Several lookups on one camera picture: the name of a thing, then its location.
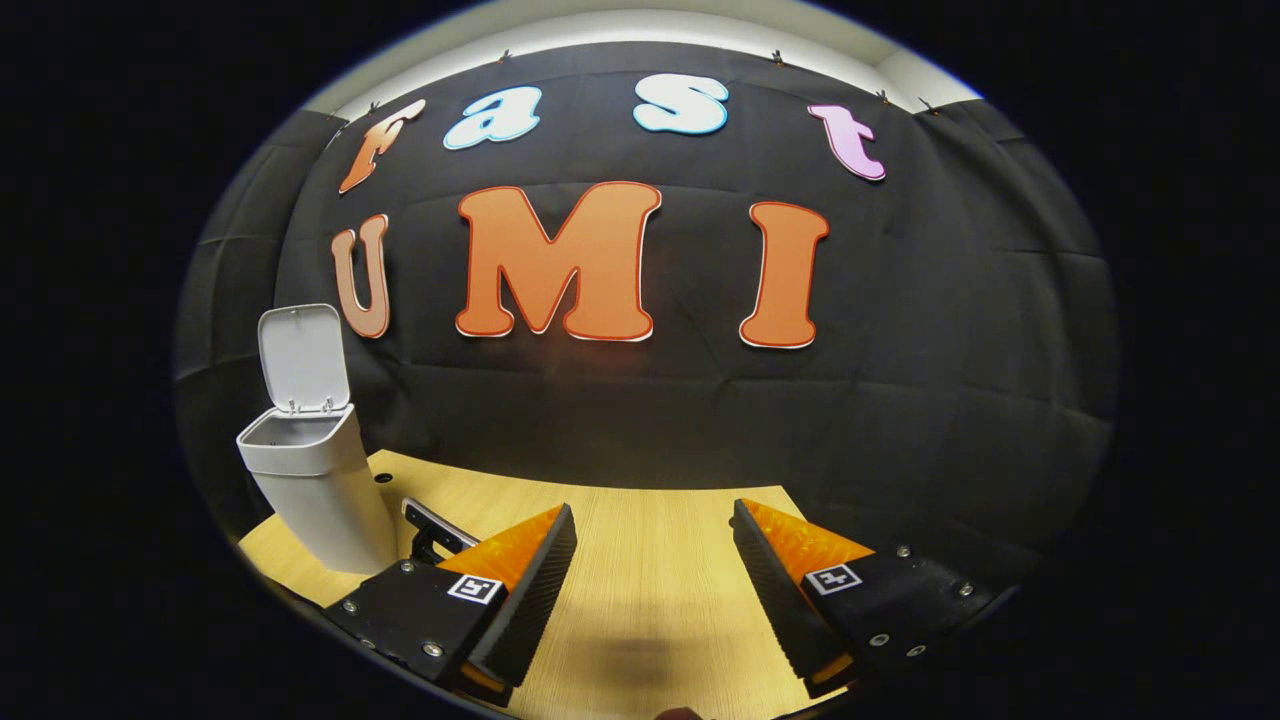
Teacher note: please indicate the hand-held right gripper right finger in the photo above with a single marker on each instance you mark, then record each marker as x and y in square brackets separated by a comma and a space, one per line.
[780, 610]

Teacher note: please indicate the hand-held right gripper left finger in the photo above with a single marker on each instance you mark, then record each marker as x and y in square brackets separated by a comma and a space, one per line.
[525, 610]

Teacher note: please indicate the white desktop garbage bin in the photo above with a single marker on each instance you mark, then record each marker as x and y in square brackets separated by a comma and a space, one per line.
[320, 500]

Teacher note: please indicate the wooden desktop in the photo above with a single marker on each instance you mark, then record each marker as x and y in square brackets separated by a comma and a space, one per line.
[650, 560]

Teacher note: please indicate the black backdrop cloth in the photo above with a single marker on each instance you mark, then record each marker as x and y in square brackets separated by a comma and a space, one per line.
[900, 400]

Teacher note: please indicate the black camera on small stand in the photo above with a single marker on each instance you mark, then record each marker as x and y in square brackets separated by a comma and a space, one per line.
[435, 522]

